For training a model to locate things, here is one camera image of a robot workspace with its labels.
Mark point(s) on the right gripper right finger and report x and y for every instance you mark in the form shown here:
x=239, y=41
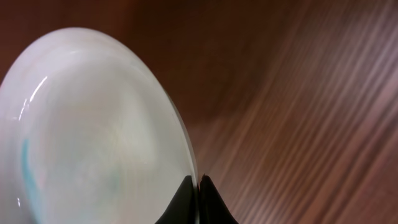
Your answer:
x=212, y=208

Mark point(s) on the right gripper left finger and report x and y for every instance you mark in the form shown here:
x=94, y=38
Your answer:
x=182, y=207

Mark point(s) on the white plate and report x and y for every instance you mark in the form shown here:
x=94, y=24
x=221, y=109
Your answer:
x=88, y=135

